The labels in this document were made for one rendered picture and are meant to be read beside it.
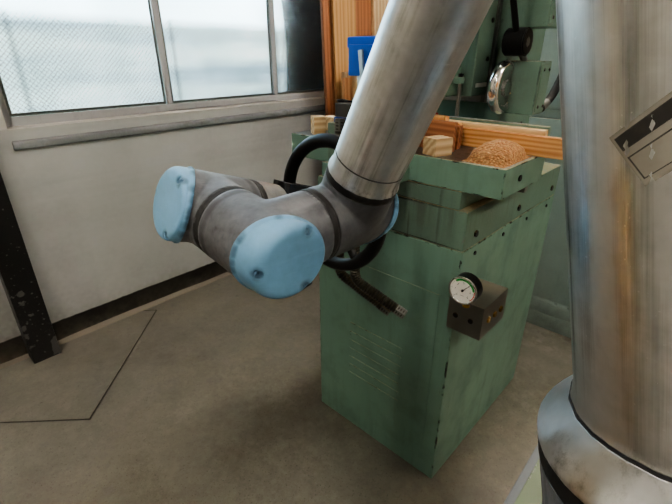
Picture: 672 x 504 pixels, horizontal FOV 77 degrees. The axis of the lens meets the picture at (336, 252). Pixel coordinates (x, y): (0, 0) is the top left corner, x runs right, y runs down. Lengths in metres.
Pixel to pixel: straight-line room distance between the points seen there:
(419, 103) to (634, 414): 0.31
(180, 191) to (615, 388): 0.43
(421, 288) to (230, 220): 0.67
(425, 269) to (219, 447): 0.86
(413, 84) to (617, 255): 0.27
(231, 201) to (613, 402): 0.38
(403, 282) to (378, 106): 0.68
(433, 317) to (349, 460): 0.56
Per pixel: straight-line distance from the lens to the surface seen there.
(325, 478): 1.37
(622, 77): 0.19
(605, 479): 0.25
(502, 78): 1.14
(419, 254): 1.01
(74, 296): 2.09
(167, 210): 0.53
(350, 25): 2.58
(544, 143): 1.00
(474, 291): 0.89
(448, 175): 0.92
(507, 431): 1.58
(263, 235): 0.42
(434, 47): 0.42
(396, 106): 0.43
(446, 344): 1.07
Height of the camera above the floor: 1.10
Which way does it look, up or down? 25 degrees down
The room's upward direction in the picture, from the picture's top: straight up
